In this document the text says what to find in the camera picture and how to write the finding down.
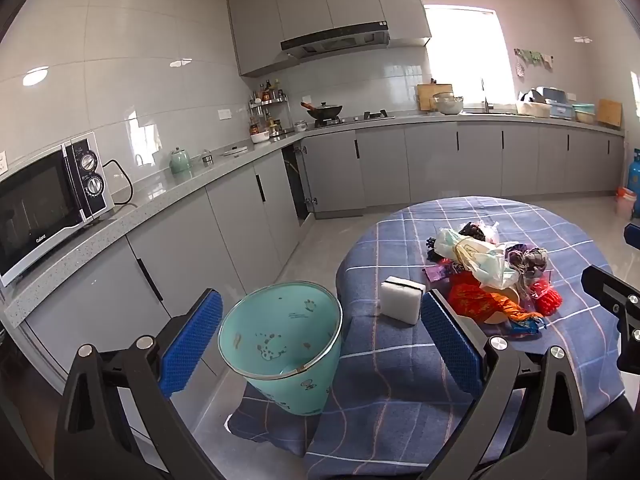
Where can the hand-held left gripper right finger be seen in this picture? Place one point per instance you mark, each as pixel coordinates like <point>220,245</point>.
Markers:
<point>450,345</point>

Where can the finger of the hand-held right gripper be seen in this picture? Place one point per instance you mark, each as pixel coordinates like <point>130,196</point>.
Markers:
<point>633,236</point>
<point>612,292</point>

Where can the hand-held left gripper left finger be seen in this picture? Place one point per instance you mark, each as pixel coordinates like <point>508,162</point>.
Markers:
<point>192,345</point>

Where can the orange-red crinkled wrapper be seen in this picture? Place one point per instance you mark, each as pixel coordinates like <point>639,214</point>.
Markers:
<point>470,302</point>

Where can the purple wrapper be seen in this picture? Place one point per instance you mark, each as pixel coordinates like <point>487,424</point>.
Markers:
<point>437,272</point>

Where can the teal metal bucket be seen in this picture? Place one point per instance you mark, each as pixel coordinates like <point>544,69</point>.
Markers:
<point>280,330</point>

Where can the clear pinkish plastic bag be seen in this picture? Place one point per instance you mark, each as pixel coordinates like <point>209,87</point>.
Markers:
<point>491,232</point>

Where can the red white plastic bin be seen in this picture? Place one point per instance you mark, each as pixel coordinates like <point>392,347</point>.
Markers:
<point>626,205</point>

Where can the blue gas cylinder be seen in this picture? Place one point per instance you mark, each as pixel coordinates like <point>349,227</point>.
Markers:
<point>635,175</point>

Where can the white sponge block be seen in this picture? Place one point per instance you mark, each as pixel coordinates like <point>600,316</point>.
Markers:
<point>402,300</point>

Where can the red net bag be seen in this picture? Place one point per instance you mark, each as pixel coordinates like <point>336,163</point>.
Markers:
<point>546,299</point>

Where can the blue plaid tablecloth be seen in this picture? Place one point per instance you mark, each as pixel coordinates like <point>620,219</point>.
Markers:
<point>400,400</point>

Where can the grey purple cloth bundle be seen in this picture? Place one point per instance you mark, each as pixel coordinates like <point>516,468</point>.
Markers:
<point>527,260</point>

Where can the small wooden board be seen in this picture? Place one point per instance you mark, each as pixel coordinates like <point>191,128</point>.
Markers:
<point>610,112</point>

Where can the grey speckled kitchen countertop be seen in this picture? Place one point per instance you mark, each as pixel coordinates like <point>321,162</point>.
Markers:
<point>165,195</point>

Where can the dish basket with kitchenware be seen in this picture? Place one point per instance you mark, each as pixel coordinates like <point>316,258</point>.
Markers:
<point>550,105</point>

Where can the grey base cabinets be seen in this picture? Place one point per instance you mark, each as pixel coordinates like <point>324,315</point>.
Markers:
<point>430,160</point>

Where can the small steel cup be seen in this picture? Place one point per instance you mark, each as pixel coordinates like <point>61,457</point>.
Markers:
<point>207,158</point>

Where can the steel sink faucet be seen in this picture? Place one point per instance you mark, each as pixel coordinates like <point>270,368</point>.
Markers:
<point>485,100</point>

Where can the white black microwave oven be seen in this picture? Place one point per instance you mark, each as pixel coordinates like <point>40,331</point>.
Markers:
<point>35,210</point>

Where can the white bowl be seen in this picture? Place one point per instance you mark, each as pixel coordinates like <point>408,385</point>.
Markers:
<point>260,137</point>

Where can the metal mixing bowl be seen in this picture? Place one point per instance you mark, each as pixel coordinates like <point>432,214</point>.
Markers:
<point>448,105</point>

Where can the small white lidded jar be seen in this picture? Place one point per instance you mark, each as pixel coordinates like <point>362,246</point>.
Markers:
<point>300,126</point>

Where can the bright window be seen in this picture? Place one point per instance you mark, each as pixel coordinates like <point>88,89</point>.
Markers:
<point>470,55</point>

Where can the gas stove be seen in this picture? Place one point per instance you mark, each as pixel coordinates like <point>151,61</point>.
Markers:
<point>360,118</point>

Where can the steel spice rack with bottles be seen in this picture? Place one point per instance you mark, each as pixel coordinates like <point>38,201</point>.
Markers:
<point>267,110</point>

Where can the wooden cutting board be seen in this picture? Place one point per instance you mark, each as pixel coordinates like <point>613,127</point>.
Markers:
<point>425,97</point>

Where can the black wok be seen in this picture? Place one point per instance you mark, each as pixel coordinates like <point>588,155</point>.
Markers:
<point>325,111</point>

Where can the black range hood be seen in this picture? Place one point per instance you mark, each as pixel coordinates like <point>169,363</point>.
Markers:
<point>335,40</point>

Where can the hanging wall cloths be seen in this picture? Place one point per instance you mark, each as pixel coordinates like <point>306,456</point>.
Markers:
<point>532,57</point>

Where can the white wall outlet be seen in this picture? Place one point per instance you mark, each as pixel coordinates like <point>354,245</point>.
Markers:
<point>224,114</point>

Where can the grey upper wall cabinets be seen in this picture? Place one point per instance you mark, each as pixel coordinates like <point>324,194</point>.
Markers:
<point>300,10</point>

